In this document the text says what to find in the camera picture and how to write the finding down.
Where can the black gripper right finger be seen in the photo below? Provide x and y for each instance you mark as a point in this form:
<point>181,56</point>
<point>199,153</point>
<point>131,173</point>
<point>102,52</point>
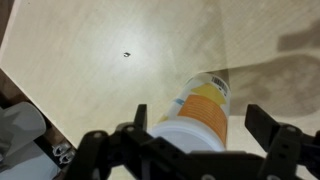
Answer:
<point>290,150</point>

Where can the small dark table crumb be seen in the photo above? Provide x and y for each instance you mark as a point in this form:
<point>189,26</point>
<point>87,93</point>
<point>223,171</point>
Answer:
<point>126,54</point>

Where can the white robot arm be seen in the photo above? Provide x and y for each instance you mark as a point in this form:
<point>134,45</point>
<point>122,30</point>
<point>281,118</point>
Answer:
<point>20,123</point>

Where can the white printed can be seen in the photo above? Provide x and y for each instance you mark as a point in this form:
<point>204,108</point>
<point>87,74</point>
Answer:
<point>203,106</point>

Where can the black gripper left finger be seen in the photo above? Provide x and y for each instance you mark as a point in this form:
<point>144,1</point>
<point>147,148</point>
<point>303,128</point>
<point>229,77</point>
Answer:
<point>100,153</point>

